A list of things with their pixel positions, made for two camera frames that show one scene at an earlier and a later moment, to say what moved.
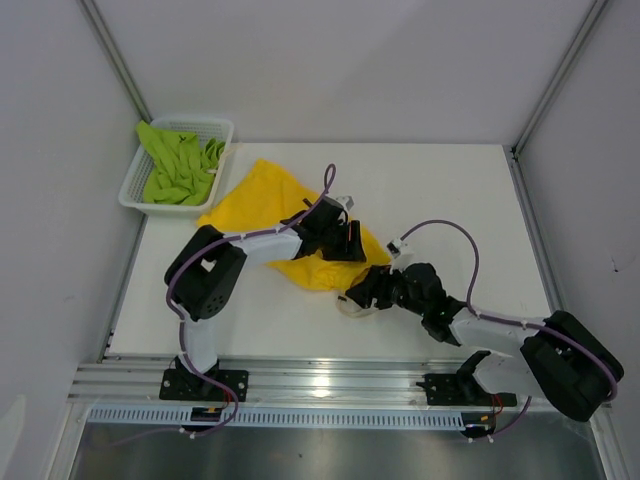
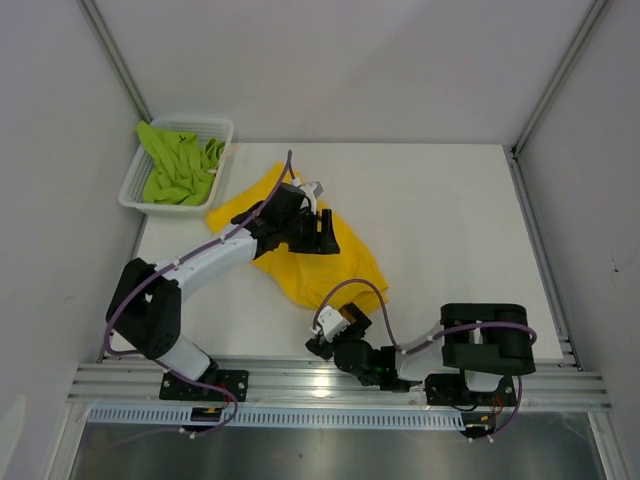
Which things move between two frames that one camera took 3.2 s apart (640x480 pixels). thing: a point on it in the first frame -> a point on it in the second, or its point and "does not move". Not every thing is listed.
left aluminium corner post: x=108 y=45 does not move
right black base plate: x=462 y=389 does not move
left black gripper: x=350 y=250 -> x=323 y=242
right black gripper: x=374 y=285 -> x=359 y=326
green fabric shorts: x=182 y=170 does not move
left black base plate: x=189 y=385 does not move
